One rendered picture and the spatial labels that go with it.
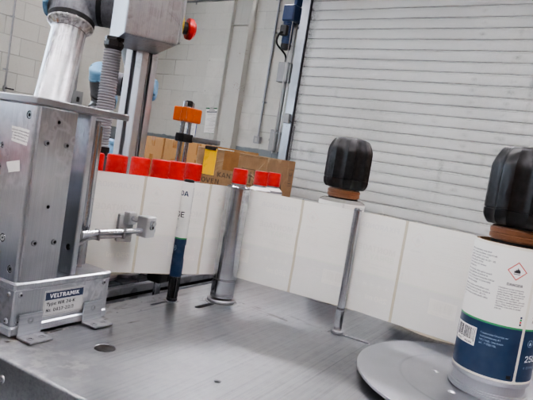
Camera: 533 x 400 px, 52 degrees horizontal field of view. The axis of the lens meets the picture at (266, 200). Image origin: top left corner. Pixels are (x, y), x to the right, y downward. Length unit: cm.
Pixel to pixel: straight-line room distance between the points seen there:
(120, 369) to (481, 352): 39
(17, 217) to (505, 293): 54
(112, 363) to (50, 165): 22
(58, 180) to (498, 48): 491
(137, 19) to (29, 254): 49
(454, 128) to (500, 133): 41
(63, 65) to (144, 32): 52
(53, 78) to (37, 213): 85
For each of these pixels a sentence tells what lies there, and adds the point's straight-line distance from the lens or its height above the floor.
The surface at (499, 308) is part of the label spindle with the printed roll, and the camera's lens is 67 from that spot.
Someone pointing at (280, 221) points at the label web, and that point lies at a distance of 86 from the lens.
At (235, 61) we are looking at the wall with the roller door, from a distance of 686.
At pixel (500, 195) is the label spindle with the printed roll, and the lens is 67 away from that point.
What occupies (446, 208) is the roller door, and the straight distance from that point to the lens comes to 527.
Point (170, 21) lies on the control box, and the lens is 101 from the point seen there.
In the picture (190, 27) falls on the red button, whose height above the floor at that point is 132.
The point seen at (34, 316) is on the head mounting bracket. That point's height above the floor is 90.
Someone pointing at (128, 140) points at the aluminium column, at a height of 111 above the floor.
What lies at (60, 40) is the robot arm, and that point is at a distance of 151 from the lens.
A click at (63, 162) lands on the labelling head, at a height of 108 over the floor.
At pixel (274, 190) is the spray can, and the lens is 134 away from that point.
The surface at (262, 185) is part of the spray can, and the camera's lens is 129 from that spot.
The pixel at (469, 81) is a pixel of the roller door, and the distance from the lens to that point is 535.
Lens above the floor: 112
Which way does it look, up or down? 4 degrees down
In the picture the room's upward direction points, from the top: 9 degrees clockwise
